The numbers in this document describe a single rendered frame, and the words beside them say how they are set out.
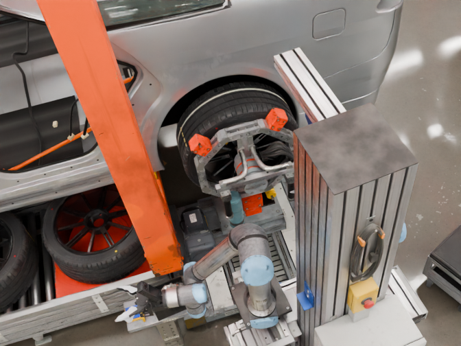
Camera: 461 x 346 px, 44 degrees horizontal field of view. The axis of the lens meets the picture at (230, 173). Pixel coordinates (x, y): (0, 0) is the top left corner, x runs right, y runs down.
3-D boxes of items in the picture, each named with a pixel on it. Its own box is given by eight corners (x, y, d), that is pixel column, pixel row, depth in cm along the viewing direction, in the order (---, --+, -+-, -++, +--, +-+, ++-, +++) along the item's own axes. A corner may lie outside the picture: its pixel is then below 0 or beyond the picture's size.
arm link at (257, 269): (274, 298, 250) (267, 231, 207) (280, 330, 240) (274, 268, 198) (247, 302, 250) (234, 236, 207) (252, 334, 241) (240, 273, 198)
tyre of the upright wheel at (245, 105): (271, 160, 360) (301, 79, 312) (282, 189, 345) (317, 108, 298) (168, 167, 338) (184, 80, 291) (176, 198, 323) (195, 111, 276)
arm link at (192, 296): (208, 306, 223) (205, 296, 217) (180, 310, 223) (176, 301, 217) (206, 288, 228) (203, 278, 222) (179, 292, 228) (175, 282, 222)
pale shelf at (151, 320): (200, 282, 314) (199, 279, 312) (208, 309, 303) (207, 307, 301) (124, 305, 310) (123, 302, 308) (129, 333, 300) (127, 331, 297)
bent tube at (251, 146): (280, 141, 297) (279, 126, 289) (292, 167, 286) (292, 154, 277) (247, 150, 296) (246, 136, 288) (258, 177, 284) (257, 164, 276)
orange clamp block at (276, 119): (274, 121, 296) (284, 109, 291) (279, 132, 291) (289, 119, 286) (263, 119, 292) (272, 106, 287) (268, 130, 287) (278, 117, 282)
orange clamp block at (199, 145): (209, 137, 292) (195, 132, 286) (213, 148, 287) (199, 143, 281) (201, 146, 295) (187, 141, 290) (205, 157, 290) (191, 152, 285)
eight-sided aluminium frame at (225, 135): (293, 174, 333) (291, 109, 290) (297, 183, 329) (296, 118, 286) (203, 200, 328) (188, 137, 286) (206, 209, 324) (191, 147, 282)
